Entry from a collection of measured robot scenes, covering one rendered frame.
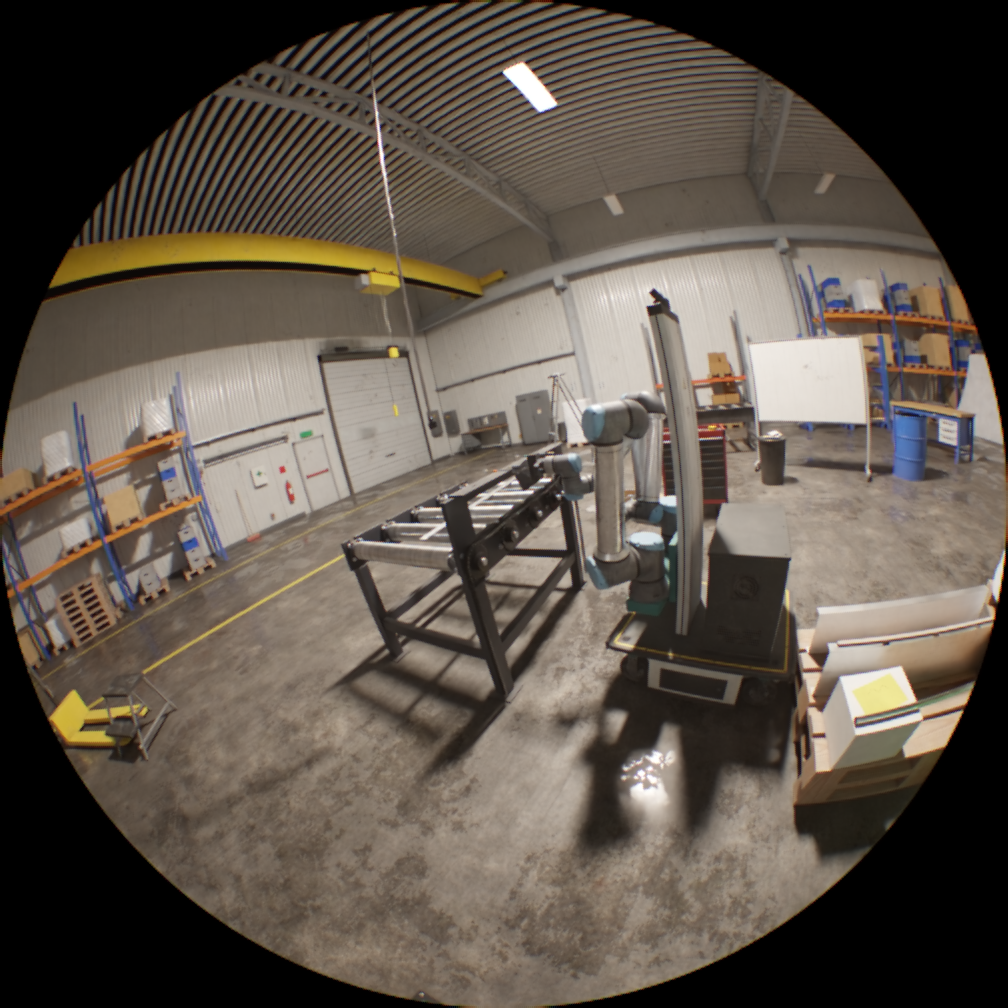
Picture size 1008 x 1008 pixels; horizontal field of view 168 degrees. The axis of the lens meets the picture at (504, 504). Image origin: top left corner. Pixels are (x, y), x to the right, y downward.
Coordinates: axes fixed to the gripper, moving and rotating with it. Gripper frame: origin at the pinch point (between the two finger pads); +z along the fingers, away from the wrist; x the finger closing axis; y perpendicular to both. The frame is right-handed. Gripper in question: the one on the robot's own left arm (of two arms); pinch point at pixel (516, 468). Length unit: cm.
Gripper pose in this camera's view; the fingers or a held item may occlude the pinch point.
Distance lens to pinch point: 175.0
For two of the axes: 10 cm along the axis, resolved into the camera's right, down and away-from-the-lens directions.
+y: 5.0, -3.4, 8.0
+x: -2.1, -9.4, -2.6
